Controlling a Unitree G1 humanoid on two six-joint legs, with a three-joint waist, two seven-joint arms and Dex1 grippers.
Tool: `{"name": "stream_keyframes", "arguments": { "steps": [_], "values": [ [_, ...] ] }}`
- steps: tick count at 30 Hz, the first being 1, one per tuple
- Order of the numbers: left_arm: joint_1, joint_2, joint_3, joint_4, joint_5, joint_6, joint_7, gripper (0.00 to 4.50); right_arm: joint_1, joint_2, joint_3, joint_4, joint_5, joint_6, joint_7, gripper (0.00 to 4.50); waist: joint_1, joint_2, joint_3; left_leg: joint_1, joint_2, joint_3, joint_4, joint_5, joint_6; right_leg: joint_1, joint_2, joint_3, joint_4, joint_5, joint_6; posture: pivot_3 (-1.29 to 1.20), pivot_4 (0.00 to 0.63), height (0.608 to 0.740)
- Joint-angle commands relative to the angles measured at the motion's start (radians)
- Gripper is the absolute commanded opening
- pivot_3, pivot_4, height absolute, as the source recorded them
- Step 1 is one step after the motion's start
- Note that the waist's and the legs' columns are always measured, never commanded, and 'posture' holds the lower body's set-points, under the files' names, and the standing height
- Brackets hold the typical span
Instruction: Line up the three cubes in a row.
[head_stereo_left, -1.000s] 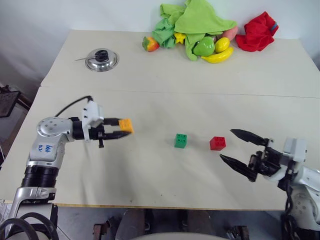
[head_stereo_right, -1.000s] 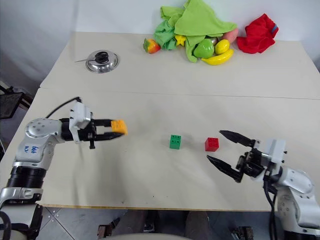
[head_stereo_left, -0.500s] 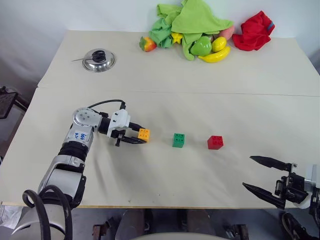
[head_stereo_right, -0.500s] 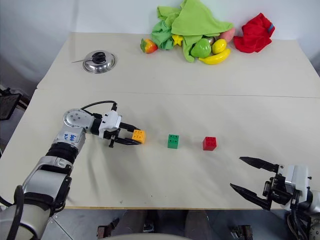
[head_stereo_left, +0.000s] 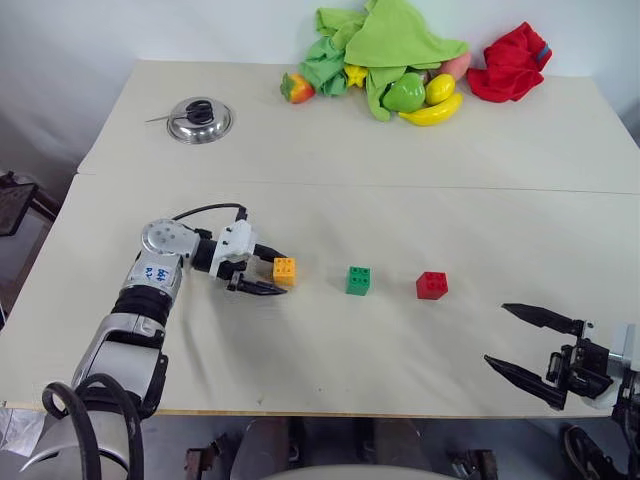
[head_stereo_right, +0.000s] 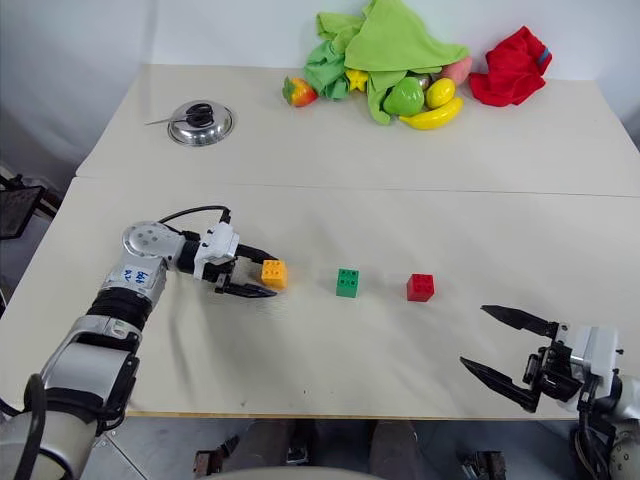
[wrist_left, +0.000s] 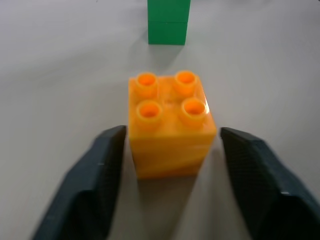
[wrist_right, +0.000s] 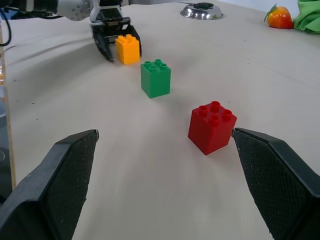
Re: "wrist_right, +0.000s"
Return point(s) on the green toy building cube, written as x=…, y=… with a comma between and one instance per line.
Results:
x=155, y=80

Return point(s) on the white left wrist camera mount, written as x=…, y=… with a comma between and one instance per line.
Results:
x=94, y=11

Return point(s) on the green cloth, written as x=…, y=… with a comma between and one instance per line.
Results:
x=308, y=17

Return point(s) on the metal bowl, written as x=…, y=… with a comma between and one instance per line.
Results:
x=202, y=10

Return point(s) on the red-orange toy fruit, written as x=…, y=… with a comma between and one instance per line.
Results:
x=280, y=17

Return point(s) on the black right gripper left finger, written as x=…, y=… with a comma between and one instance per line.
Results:
x=50, y=185

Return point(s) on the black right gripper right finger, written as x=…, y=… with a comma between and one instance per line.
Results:
x=280, y=180

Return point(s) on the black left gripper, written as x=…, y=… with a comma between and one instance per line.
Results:
x=112, y=21

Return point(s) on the orange toy building cube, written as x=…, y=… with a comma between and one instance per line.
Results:
x=127, y=51

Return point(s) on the red toy building cube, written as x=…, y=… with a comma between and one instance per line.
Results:
x=211, y=130

